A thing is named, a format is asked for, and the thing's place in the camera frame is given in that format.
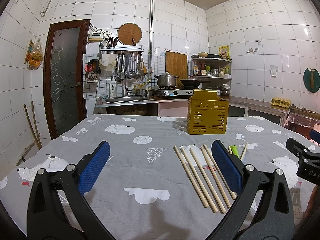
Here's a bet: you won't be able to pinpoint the white wall socket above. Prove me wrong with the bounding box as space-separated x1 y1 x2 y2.
270 65 278 77

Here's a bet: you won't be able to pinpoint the corner wall shelf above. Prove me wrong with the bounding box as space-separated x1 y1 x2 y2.
188 53 232 89

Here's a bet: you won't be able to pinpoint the grey bear print tablecloth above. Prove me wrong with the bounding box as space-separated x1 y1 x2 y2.
1 114 319 239

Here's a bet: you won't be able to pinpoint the hanging utensil rack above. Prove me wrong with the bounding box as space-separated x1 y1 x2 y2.
98 37 147 82

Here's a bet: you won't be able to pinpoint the hanging snack bag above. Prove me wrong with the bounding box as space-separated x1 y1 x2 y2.
24 38 44 69

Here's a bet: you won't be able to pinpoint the yellow wall poster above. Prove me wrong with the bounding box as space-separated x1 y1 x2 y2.
219 45 230 60

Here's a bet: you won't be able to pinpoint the gas stove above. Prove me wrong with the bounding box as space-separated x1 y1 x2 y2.
151 87 193 98

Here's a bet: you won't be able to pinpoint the green round wall board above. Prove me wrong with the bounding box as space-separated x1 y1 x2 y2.
303 68 320 93

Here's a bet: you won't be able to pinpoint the yellow perforated utensil holder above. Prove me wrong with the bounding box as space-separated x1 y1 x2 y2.
187 89 229 135

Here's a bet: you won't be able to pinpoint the bamboo sticks by wall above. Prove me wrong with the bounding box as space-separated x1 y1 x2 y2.
23 101 42 150

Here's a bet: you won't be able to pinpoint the black wok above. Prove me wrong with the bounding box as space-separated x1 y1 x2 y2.
180 79 210 89

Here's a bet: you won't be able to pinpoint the steel cooking pot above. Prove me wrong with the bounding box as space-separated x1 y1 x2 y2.
155 72 179 89

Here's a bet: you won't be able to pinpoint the kitchen counter cabinet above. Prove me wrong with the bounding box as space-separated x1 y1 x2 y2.
95 90 289 126

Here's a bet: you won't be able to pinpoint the wooden cutting board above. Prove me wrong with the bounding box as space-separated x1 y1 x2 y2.
165 51 188 79

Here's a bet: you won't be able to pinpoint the wooden chopstick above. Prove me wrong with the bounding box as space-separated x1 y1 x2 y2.
201 145 231 208
181 148 218 213
240 143 248 161
190 149 226 213
173 145 209 208
203 144 236 200

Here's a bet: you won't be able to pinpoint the round woven tray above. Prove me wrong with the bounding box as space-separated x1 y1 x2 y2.
117 23 143 46

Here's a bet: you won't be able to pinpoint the dark wooden glass door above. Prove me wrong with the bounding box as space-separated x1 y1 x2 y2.
43 19 90 139

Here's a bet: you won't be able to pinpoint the yellow egg tray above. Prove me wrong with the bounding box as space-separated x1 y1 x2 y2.
271 97 291 109

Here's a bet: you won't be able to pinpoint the white dish soap bottle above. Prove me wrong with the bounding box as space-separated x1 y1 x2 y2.
109 77 117 98

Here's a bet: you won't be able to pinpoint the steel sink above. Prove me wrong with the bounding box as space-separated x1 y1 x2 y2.
101 96 153 104

